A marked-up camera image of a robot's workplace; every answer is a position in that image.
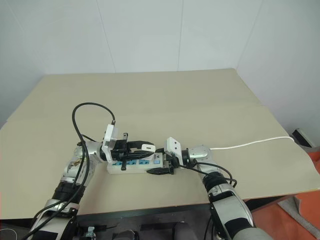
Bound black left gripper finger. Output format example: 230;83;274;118
126;140;155;150
124;151;154;162

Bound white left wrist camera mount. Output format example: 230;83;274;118
101;123;121;163

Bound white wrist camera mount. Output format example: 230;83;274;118
101;123;121;163
163;136;184;158

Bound white power strip blue sockets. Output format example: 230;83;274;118
106;151;168;175

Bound white charger block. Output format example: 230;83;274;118
140;142;158;154

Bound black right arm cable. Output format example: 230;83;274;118
184;161;239;189

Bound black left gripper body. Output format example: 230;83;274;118
111;132;130;172

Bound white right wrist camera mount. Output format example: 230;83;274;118
163;136;184;158

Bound black and grey box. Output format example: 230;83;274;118
290;127;317;149

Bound small metal bracket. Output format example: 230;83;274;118
82;225;98;239

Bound black rounded base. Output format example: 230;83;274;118
0;219;19;240

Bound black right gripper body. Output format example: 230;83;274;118
164;152;180;176

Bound white power strip cord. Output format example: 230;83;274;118
209;136;295;151

